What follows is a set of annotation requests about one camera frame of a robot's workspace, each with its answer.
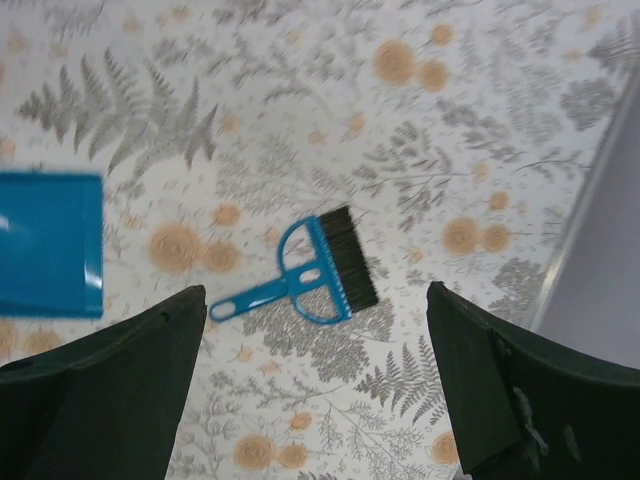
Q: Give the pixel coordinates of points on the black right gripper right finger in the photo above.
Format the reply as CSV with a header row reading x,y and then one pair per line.
x,y
524,407

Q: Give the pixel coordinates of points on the blue plastic dustpan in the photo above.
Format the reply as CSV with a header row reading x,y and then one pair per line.
x,y
51,245

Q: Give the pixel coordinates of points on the blue hand brush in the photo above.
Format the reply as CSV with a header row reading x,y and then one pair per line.
x,y
339,266

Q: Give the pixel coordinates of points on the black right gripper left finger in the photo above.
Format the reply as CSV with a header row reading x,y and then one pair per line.
x,y
108,405

